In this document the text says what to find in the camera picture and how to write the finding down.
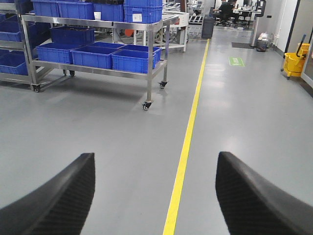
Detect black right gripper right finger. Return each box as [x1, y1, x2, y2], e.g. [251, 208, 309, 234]
[215, 151, 313, 235]

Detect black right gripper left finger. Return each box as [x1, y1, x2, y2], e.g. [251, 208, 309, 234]
[0, 153, 95, 235]

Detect metal shelving rack with bins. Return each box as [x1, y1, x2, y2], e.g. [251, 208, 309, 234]
[0, 0, 50, 85]

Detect yellow mop bucket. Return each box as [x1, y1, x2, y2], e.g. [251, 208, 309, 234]
[281, 34, 310, 80]

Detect blue bin trolley front left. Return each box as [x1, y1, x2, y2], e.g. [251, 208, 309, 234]
[36, 42, 81, 64]

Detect blue bin trolley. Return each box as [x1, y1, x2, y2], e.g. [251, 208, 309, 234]
[70, 46, 119, 69]
[112, 49, 149, 73]
[36, 42, 81, 64]

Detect blue bin trolley front middle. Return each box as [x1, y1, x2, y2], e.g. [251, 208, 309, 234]
[70, 46, 119, 69]

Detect blue bin trolley front right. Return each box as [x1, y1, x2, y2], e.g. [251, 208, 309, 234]
[112, 49, 149, 73]

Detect dark blue bin on trolley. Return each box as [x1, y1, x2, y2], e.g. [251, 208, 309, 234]
[50, 26, 95, 46]

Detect steel wheeled trolley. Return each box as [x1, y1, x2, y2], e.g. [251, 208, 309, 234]
[22, 14, 178, 110]

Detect black waste bin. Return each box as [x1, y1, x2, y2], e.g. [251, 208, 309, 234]
[201, 17, 215, 39]

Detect seated person in black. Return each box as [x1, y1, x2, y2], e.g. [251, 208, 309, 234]
[217, 0, 239, 28]

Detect stacked blue crates on trolley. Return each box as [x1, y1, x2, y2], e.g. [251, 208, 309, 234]
[123, 0, 163, 24]

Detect wire trash basket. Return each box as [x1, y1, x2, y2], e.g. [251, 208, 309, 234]
[256, 32, 274, 52]

